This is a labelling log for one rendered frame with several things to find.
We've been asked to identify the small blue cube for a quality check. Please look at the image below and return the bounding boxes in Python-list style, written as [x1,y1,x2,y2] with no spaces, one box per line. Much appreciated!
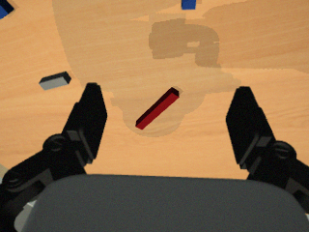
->
[182,0,196,10]

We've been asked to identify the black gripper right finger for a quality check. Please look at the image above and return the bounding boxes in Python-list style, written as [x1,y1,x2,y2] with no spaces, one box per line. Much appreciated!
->
[225,86,309,215]

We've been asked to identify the dark red rod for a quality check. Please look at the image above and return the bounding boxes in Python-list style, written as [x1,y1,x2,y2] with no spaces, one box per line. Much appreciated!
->
[135,87,180,130]

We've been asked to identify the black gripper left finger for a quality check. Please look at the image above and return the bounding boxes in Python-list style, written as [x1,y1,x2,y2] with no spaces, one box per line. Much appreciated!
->
[0,82,107,232]

